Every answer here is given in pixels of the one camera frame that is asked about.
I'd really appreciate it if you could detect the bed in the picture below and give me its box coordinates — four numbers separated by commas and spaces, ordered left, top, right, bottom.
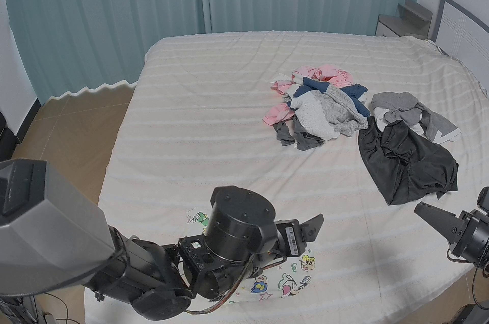
82, 0, 489, 324

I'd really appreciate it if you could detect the black cable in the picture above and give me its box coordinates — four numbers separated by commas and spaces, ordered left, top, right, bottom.
48, 292, 83, 324
472, 264, 489, 315

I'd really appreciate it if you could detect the grey garment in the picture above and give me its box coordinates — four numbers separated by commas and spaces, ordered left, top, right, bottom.
371, 91, 461, 146

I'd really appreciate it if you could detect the grey bedside table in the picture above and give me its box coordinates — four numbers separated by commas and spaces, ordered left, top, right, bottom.
375, 0, 433, 40

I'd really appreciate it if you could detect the black garment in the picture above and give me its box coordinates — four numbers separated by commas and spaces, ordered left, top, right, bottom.
358, 116, 459, 206

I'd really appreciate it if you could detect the black sofa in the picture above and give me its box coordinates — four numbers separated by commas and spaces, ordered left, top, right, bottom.
0, 112, 20, 163

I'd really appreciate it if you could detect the white printed pyjama top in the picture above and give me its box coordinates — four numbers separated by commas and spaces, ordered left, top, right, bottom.
185, 206, 318, 306

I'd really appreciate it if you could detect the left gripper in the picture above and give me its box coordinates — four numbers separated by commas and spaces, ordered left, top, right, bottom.
267, 213, 324, 259

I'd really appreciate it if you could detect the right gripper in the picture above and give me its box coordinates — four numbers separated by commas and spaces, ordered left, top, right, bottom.
414, 201, 489, 265

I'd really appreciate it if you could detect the pile of clothes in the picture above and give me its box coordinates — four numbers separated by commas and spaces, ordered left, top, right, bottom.
262, 64, 370, 152

